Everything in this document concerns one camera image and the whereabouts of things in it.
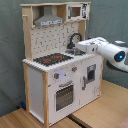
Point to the wooden toy kitchen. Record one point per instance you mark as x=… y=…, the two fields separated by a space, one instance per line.
x=40 y=84

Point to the red left stove knob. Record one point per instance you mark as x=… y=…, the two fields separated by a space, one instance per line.
x=56 y=75

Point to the white toy microwave door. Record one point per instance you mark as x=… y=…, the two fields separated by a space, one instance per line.
x=75 y=12

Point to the grey ice dispenser panel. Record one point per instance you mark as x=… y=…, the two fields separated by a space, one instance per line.
x=91 y=73

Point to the red right stove knob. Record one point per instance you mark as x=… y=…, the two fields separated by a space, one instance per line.
x=74 y=69

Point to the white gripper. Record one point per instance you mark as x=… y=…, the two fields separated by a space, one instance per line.
x=88 y=46

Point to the red stove knob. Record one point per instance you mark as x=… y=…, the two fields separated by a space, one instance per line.
x=74 y=69
x=56 y=75

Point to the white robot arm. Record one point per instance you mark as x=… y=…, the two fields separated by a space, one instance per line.
x=116 y=56

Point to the grey fridge door handle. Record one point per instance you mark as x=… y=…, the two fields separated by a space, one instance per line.
x=84 y=83

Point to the grey toy sink basin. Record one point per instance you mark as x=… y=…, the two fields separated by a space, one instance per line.
x=75 y=51

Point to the black toy stovetop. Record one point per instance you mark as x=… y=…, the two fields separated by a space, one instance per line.
x=52 y=59

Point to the black toy faucet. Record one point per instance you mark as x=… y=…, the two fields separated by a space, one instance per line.
x=71 y=43

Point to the grey range hood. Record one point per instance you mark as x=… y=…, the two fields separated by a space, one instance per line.
x=48 y=18

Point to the toy oven door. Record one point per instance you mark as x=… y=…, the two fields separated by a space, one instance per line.
x=64 y=97

